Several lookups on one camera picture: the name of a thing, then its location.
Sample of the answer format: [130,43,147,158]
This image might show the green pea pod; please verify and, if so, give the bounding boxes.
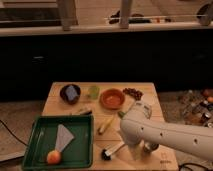
[118,111,126,118]

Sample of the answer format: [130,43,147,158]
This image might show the green plastic tray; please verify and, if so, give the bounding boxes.
[22,115,93,171]

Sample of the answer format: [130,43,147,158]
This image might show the black floor cable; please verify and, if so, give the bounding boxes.
[0,119,28,147]

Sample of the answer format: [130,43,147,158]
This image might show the white handled black brush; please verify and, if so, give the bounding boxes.
[101,142,125,161]

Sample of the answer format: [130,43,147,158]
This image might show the bottles and jars pile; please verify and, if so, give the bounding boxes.
[178,89,213,128]

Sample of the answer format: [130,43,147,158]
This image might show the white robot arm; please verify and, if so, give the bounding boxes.
[120,101,213,161]

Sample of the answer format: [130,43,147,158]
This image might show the dark brown bowl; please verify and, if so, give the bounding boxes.
[60,84,81,105]

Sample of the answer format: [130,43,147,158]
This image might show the brown grape bunch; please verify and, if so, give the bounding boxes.
[123,88,143,101]

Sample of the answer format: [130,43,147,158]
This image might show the small wooden brush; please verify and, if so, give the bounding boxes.
[70,107,92,115]

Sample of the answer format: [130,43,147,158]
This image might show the grey cloth piece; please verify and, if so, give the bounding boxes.
[55,124,74,152]

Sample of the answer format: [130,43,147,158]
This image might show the orange plastic bowl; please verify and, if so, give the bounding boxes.
[100,88,125,110]

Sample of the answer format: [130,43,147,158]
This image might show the orange peach fruit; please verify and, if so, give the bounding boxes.
[46,150,61,165]

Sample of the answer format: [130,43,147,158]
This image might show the green translucent cup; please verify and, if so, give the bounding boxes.
[88,85,100,100]

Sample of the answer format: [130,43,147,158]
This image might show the blue sponge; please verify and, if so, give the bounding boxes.
[65,85,78,101]

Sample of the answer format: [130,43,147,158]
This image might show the dark metal cup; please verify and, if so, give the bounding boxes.
[143,142,159,153]

